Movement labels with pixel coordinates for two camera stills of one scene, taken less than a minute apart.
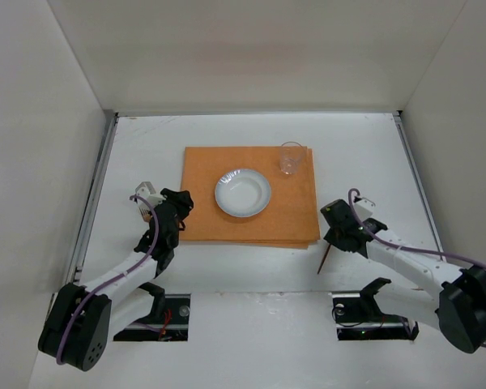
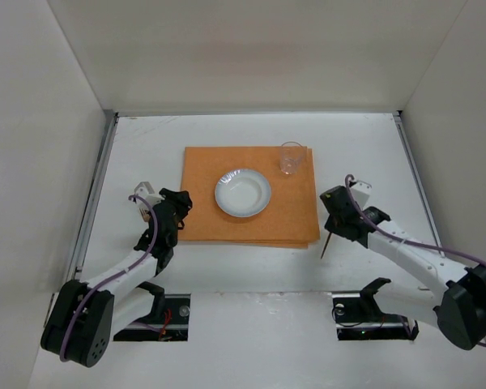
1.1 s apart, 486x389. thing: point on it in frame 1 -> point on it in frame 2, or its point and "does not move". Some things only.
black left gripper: (170, 216) does not move
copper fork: (146, 215) does not move
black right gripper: (344, 236) -> (339, 228)
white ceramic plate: (242, 193) does not move
